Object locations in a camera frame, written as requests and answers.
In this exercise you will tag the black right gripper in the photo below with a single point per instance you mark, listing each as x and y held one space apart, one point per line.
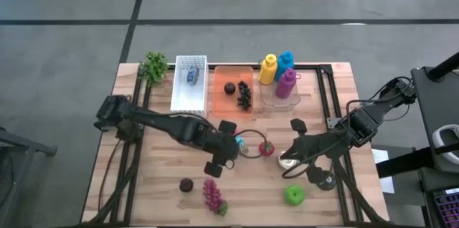
321 145

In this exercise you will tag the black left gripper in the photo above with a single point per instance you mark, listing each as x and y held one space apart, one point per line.
220 147

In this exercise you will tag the teal label tuna can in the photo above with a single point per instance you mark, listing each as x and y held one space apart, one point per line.
241 145

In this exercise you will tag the black round puck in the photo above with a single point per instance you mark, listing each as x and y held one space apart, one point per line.
330 183

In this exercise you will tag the red toy strawberry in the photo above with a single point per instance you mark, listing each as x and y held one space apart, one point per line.
267 149

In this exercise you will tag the black toy grape bunch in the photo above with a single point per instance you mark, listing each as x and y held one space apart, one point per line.
245 95

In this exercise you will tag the dark maroon toy plum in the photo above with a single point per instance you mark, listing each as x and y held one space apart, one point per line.
230 88

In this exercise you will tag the magenta squeeze bottle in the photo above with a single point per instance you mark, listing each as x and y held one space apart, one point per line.
285 84

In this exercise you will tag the blue label can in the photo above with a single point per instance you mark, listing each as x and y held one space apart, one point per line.
193 75

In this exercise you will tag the yellow squeeze bottle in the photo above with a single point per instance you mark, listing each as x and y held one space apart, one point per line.
268 69

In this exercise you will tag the blue squeeze bottle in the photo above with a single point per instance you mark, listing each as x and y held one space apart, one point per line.
285 63

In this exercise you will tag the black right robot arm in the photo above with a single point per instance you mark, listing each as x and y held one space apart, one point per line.
362 124

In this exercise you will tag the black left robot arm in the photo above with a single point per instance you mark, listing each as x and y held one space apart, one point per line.
161 124

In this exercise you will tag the small can cream lid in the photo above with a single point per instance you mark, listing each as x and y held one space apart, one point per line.
287 162

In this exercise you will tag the purple toy grape bunch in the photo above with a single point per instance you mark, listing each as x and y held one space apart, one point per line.
212 194

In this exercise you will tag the orange translucent bin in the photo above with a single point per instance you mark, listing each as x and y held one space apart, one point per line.
222 102

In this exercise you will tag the green toy apple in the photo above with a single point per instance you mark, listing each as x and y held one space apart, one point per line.
294 195

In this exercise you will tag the dark brown toy fruit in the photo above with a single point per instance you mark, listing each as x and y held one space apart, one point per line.
186 185

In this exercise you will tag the white perforated bin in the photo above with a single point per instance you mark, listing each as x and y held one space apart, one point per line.
188 99

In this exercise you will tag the clear plastic bin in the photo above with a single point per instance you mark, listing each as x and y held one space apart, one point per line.
267 95

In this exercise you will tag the white paper sheet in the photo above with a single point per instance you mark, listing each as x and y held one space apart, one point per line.
381 155

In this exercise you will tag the black horizontal bar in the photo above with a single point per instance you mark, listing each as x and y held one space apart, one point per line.
405 160

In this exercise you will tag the green artificial plant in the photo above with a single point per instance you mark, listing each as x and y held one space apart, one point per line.
154 68

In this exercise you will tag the black side desk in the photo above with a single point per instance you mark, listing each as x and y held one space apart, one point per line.
426 113

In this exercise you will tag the backlit keyboard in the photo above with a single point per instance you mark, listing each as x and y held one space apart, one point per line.
448 206

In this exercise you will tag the black pole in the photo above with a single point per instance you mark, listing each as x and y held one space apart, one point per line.
444 66

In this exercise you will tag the grey metal stand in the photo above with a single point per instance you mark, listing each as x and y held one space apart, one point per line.
28 142

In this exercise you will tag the black aluminium rig frame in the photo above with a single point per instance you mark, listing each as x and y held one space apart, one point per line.
312 66

